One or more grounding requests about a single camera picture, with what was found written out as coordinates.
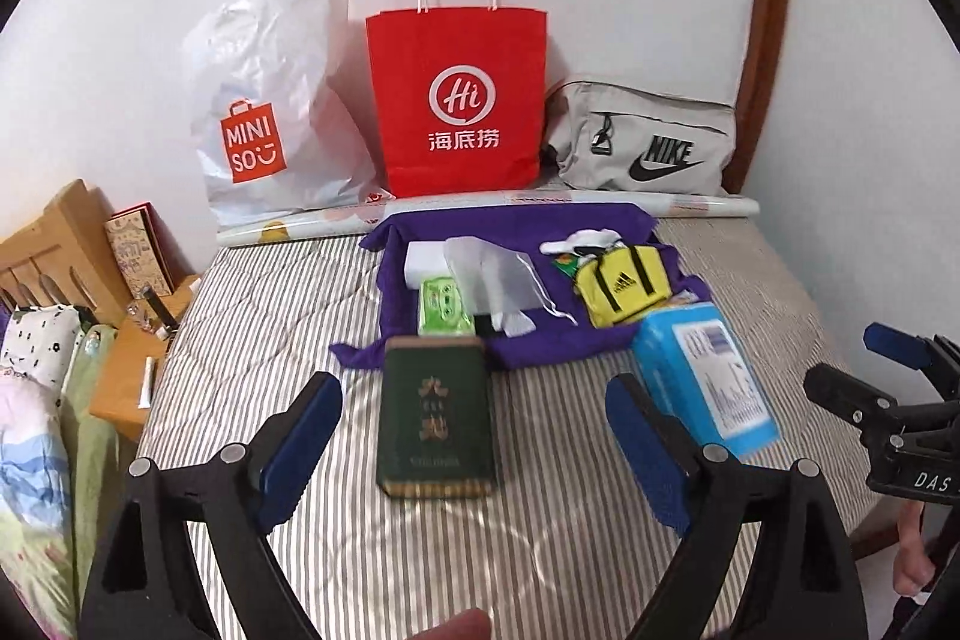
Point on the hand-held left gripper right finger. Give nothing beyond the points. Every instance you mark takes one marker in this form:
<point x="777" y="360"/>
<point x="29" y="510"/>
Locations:
<point x="645" y="452"/>

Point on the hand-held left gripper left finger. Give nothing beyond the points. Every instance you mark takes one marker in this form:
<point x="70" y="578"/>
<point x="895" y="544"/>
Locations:
<point x="300" y="445"/>

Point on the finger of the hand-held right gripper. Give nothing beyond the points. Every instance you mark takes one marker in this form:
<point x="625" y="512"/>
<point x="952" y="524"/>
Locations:
<point x="889" y="340"/>
<point x="832" y="385"/>

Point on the yellow mini bag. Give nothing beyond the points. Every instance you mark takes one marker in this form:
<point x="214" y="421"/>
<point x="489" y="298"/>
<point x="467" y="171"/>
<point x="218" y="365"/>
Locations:
<point x="622" y="287"/>

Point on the green tissue pack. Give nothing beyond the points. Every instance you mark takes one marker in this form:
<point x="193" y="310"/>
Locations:
<point x="442" y="306"/>

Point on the green packet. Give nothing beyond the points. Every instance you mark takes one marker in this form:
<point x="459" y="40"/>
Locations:
<point x="564" y="265"/>

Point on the white fruit print cloth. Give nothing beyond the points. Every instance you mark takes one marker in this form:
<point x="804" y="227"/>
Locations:
<point x="592" y="239"/>

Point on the white foam block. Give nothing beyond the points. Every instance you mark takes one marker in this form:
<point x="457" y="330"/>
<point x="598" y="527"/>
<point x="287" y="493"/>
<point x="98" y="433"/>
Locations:
<point x="424" y="261"/>

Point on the person's right hand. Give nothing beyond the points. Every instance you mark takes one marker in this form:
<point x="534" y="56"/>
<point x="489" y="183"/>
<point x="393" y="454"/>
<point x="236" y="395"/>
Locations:
<point x="911" y="565"/>

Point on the person's left hand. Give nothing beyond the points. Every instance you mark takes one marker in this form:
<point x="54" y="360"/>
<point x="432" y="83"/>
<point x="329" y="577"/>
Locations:
<point x="457" y="626"/>

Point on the blue cardboard box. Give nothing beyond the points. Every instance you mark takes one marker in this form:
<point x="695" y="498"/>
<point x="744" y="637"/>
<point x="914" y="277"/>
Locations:
<point x="675" y="355"/>

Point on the dark green tin box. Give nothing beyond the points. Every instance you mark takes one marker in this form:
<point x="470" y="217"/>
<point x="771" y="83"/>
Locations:
<point x="435" y="415"/>

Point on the purple cloth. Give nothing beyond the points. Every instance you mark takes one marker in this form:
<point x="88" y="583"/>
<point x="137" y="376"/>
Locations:
<point x="540" y="340"/>

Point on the white tube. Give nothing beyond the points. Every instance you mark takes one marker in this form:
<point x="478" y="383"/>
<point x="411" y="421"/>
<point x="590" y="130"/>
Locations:
<point x="147" y="381"/>

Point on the wooden nightstand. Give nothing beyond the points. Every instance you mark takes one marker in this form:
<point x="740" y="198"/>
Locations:
<point x="120" y="377"/>

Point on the black stand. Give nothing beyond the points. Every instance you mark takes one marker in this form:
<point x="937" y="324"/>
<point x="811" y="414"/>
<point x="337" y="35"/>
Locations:
<point x="157" y="308"/>

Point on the light green sheet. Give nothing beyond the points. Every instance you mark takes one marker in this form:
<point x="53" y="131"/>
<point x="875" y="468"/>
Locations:
<point x="90" y="430"/>

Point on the small clear glass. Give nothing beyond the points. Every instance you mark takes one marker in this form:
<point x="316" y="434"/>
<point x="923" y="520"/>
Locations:
<point x="137" y="310"/>

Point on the rolled printed paper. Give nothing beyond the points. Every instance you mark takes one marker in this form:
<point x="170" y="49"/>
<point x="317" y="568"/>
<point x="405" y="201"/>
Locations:
<point x="262" y="231"/>

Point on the patterned book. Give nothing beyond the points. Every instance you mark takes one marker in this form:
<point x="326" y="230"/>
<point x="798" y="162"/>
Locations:
<point x="135" y="250"/>

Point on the colourful printed blanket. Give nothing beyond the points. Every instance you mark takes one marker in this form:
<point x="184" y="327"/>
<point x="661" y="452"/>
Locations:
<point x="30" y="497"/>

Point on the white floral pillow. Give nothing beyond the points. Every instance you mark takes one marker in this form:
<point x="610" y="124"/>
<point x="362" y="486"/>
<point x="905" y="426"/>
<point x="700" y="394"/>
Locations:
<point x="37" y="340"/>

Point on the wooden headboard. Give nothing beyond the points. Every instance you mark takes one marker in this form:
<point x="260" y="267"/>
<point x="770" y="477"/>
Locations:
<point x="67" y="235"/>

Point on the grey fabric pouch bag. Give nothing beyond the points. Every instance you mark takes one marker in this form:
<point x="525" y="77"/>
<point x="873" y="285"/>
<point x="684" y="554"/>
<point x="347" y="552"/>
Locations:
<point x="592" y="115"/>

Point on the white plastic shopping bag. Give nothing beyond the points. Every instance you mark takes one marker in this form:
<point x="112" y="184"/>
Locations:
<point x="285" y="55"/>

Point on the red paper bag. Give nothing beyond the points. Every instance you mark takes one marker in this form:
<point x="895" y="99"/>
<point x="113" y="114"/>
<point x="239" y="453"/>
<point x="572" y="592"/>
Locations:
<point x="457" y="48"/>

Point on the brown wooden door frame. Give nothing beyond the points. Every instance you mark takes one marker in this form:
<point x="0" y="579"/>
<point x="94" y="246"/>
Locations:
<point x="772" y="10"/>

